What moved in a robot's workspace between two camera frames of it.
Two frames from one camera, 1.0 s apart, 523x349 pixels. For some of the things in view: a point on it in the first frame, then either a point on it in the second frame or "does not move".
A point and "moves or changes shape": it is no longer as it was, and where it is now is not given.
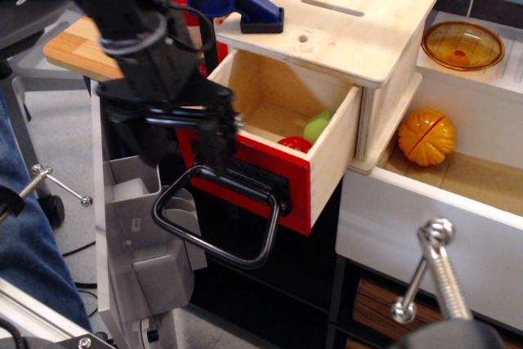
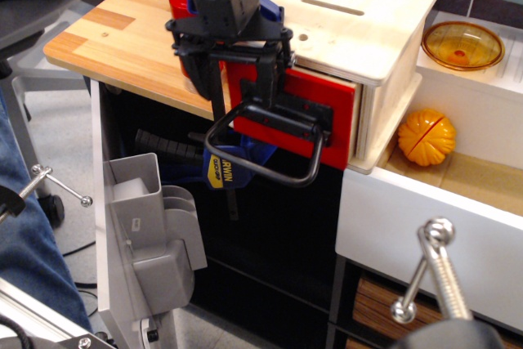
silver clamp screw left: [42, 173] does not move
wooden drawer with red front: [297, 141] moves or changes shape
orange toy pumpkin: [427, 136] does not move
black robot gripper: [163, 88] to [227, 24]
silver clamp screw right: [435, 234] does not move
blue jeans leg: [29, 260] does not move
